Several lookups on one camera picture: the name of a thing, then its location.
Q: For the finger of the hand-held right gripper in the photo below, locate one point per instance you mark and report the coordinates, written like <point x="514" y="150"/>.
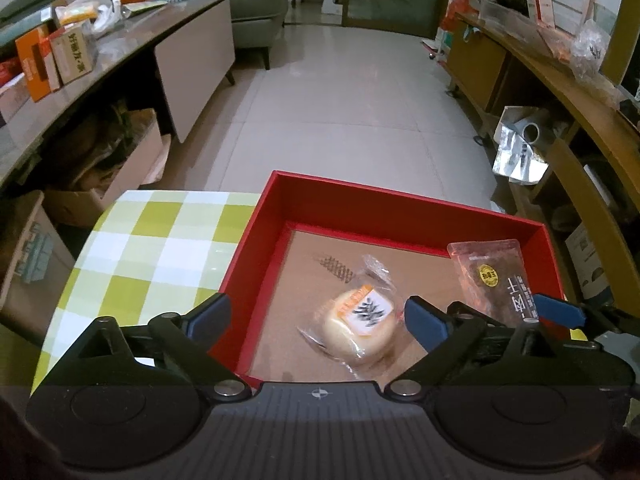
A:
<point x="557" y="310"/>

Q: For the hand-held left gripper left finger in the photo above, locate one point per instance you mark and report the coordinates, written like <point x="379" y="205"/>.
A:
<point x="210" y="312"/>

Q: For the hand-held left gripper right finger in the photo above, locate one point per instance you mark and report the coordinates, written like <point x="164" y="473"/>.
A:
<point x="425" y="322"/>

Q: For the clear packet with yellow sticker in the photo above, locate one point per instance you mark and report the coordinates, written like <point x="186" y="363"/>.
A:
<point x="492" y="280"/>

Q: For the round bun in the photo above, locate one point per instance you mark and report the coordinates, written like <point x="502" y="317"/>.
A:
<point x="350" y="330"/>

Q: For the red cardboard box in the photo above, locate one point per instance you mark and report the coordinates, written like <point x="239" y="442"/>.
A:
<point x="350" y="210"/>

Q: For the white printed box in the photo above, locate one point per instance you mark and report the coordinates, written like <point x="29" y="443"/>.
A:
<point x="587" y="260"/>

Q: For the green checked tablecloth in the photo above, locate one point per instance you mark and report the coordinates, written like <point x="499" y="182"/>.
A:
<point x="150" y="260"/>

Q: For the curved wooden chair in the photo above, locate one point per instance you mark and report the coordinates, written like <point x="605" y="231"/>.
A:
<point x="575" y="185"/>

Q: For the silver foil bag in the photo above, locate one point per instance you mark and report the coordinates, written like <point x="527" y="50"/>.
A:
<point x="520" y="155"/>

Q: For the open cardboard box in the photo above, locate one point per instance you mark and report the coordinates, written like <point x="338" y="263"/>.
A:
<point x="125" y="170"/>

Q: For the cardboard box with teal tape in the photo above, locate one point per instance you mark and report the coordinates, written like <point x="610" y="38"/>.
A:
<point x="30" y="255"/>

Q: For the grey low cabinet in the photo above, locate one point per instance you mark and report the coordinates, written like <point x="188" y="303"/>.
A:
<point x="195" y="60"/>

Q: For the long wooden cabinet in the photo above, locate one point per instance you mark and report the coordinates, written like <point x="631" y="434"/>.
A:
<point x="480" y="67"/>

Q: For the crumpled clear plastic bag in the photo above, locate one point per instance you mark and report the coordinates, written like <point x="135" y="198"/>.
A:
<point x="590" y="47"/>

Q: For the white printed carton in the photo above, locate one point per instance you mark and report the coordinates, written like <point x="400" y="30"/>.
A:
<point x="72" y="57"/>

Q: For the orange carton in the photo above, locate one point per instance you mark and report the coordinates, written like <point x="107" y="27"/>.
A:
<point x="37" y="67"/>

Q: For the grey sofa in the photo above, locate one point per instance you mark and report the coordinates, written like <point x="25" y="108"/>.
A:
<point x="255" y="15"/>

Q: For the red and white box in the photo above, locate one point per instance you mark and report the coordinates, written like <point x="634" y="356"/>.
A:
<point x="542" y="7"/>

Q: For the white plastic bag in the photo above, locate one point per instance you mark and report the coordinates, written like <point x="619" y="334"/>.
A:
<point x="102" y="12"/>

